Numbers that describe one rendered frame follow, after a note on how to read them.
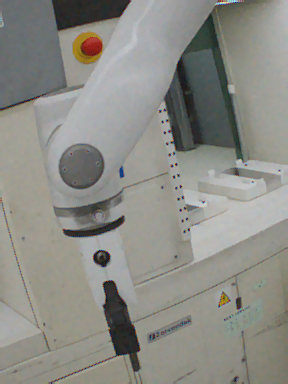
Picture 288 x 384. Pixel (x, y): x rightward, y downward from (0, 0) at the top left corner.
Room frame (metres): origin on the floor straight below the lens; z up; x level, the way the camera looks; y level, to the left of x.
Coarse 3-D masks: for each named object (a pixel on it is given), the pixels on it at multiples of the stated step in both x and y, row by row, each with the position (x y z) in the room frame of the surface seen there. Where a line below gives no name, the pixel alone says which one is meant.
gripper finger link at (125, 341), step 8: (112, 320) 0.77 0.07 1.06; (128, 320) 0.77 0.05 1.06; (120, 328) 0.78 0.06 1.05; (128, 328) 0.79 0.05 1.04; (112, 336) 0.79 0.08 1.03; (120, 336) 0.79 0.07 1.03; (128, 336) 0.79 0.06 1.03; (136, 336) 0.79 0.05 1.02; (120, 344) 0.79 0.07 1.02; (128, 344) 0.79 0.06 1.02; (136, 344) 0.79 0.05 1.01; (120, 352) 0.79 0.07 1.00; (128, 352) 0.79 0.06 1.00; (136, 352) 0.79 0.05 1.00
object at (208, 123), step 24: (72, 48) 1.34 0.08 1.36; (192, 72) 2.47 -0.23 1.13; (216, 72) 2.36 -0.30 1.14; (168, 96) 2.47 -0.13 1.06; (192, 96) 2.50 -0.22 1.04; (216, 96) 2.38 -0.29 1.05; (168, 120) 2.48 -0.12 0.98; (192, 120) 2.53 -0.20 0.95; (216, 120) 2.41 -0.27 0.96; (192, 144) 2.46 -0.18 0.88; (216, 144) 2.44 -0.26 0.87; (240, 312) 1.47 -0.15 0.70
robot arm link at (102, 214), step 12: (96, 204) 0.80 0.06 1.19; (108, 204) 0.81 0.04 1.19; (120, 204) 0.82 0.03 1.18; (60, 216) 0.82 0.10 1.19; (72, 216) 0.80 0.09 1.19; (84, 216) 0.80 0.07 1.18; (96, 216) 0.80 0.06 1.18; (108, 216) 0.81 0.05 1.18; (120, 216) 0.82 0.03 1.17; (72, 228) 0.81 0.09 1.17; (84, 228) 0.81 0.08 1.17; (96, 228) 0.81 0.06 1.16
